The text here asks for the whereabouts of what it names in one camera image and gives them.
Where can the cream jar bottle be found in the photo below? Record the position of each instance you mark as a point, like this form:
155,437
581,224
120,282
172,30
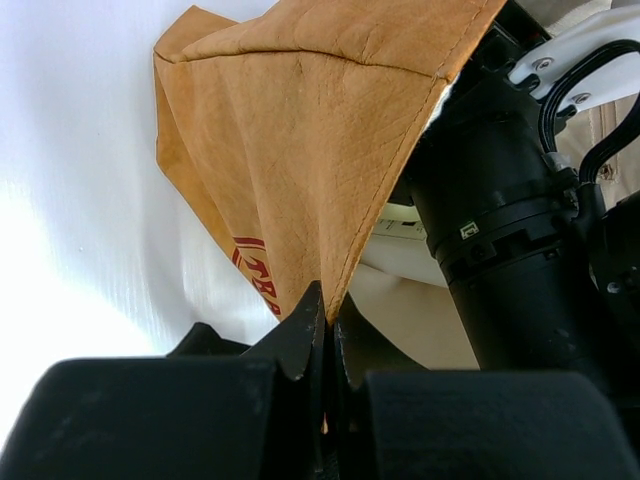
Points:
400,290

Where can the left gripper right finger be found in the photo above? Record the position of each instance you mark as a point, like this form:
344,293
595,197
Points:
399,421

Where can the tan canvas bag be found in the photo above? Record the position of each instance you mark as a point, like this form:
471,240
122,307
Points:
287,133

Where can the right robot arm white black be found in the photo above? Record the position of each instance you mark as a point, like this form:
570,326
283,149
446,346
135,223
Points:
542,273

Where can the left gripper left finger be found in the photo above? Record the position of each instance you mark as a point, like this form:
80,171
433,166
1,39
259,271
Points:
251,416

